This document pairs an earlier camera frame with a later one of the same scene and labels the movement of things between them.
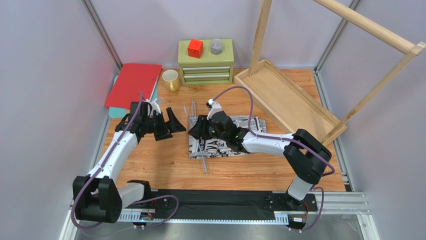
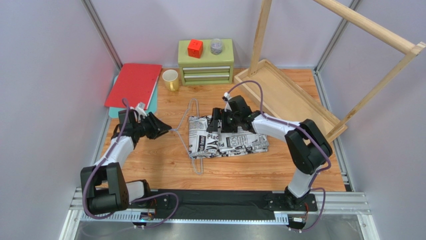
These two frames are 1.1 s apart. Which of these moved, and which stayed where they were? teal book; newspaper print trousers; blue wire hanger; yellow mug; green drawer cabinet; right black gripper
Moved: blue wire hanger; right black gripper
Stayed: teal book; newspaper print trousers; yellow mug; green drawer cabinet
